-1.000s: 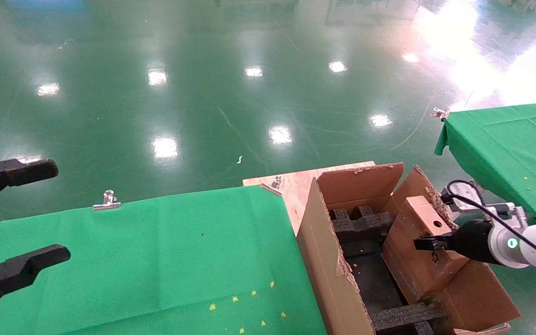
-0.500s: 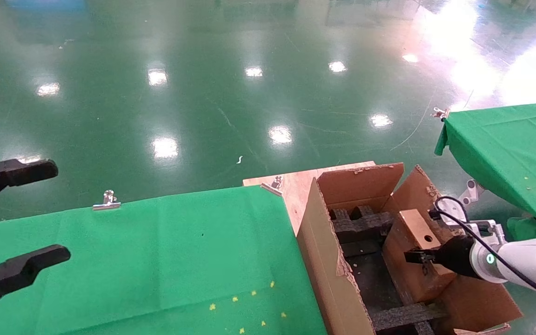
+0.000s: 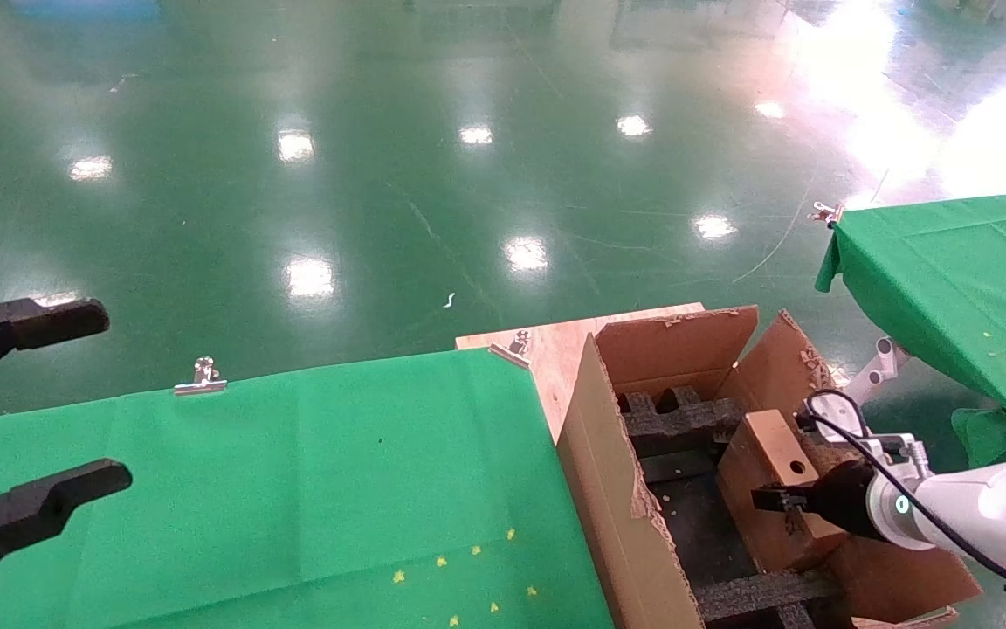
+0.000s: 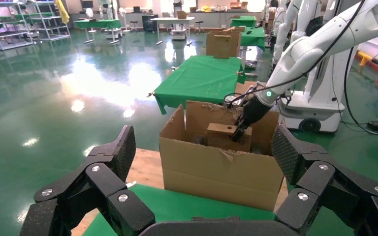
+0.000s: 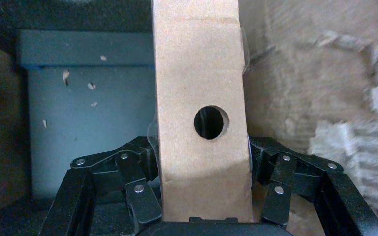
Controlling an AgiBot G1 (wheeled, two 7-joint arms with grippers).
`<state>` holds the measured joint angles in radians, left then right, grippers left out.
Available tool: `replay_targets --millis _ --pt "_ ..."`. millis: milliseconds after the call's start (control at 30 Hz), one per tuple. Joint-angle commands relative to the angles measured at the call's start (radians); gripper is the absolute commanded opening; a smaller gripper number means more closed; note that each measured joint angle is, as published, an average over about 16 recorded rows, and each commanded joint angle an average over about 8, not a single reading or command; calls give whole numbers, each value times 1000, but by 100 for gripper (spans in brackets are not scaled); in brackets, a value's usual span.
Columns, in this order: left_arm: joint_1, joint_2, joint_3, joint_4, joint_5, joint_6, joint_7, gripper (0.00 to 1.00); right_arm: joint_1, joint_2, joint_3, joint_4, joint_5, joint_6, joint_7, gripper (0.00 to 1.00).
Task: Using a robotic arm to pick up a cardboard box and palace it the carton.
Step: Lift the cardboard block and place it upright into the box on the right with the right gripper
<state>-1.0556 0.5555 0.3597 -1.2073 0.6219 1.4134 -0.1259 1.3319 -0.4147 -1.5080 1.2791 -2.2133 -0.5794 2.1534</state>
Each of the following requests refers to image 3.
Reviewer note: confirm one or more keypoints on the large green table cloth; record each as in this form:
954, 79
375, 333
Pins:
250, 498

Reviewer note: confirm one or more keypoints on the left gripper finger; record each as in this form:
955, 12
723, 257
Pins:
40, 321
40, 511

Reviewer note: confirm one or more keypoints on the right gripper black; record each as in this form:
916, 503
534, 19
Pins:
844, 500

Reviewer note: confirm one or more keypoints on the small green table cloth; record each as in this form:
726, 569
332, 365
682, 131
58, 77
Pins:
948, 279

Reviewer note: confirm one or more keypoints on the small cardboard box with hole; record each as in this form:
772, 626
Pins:
774, 454

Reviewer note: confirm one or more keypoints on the large open cardboard carton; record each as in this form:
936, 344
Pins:
625, 489

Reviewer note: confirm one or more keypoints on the silver binder clip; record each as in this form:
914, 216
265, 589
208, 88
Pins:
516, 345
203, 379
826, 212

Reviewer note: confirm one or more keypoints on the black foam insert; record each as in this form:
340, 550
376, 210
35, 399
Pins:
686, 419
756, 594

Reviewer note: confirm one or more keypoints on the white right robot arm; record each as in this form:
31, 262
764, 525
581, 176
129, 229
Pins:
992, 515

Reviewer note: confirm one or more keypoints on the white metal table leg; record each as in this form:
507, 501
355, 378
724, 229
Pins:
878, 367

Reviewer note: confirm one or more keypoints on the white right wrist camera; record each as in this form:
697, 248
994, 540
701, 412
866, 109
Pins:
900, 450

